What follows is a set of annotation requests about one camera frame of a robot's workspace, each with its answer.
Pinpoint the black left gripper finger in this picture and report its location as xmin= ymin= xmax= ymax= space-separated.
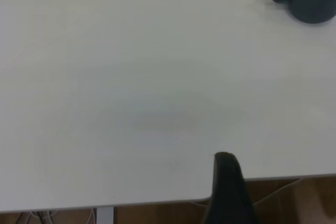
xmin=202 ymin=152 xmax=266 ymax=224

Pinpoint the grey metal table leg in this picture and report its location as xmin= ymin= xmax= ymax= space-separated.
xmin=97 ymin=206 xmax=115 ymax=224

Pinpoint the thin white cable under table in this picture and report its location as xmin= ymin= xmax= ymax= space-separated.
xmin=254 ymin=178 xmax=303 ymax=206

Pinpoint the grey cable under table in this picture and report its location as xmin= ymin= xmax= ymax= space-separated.
xmin=25 ymin=209 xmax=57 ymax=224

